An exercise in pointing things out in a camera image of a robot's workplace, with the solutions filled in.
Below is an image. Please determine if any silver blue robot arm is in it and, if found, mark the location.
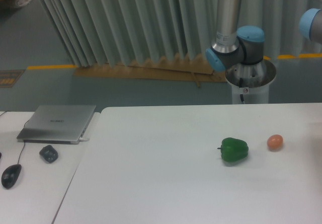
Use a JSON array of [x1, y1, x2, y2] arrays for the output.
[[205, 0, 321, 88]]

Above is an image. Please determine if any black computer mouse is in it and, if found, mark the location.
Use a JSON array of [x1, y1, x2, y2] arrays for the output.
[[1, 164, 22, 189]]

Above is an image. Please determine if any green bell pepper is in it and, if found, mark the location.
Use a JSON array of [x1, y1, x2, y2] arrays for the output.
[[217, 137, 249, 163]]

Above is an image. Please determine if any silver closed laptop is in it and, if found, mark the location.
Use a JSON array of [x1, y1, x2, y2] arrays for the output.
[[17, 105, 96, 144]]

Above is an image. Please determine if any brown egg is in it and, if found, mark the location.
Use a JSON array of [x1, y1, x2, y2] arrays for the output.
[[267, 134, 283, 151]]

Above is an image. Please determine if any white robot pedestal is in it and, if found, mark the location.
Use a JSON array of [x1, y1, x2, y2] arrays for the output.
[[225, 78, 275, 104]]

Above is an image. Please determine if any black mouse cable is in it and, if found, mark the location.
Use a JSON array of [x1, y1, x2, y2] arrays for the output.
[[0, 110, 34, 165]]

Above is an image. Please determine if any pale green folding curtain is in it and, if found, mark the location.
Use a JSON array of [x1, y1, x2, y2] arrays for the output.
[[40, 0, 321, 66]]

